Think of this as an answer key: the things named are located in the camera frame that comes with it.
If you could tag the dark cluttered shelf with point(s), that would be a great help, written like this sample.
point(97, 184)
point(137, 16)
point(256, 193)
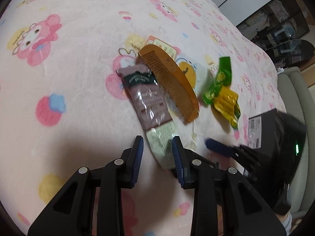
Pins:
point(277, 28)

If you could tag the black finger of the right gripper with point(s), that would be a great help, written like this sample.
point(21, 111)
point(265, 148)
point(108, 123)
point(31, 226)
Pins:
point(250, 159)

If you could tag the cartoon sticker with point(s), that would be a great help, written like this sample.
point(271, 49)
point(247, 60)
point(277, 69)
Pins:
point(193, 71)

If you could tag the green yellow corn candy wrapper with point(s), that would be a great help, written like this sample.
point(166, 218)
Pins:
point(220, 96)

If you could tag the beige sofa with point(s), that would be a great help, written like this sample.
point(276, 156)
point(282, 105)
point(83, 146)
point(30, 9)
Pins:
point(299, 105)

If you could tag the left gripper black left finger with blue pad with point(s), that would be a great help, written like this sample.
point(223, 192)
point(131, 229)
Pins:
point(70, 211)

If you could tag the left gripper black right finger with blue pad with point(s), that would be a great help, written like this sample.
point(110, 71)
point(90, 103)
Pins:
point(244, 211)

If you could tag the black cardboard box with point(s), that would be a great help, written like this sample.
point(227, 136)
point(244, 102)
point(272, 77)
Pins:
point(265, 131)

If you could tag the brown wooden comb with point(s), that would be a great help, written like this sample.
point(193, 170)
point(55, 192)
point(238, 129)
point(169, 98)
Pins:
point(172, 79)

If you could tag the pink cartoon fleece blanket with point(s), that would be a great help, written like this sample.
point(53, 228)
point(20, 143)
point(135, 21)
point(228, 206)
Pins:
point(63, 106)

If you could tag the orange green printed card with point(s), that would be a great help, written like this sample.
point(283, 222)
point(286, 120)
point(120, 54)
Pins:
point(171, 51)

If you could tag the mauve hand cream sachet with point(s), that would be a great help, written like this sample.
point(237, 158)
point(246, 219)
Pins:
point(152, 111)

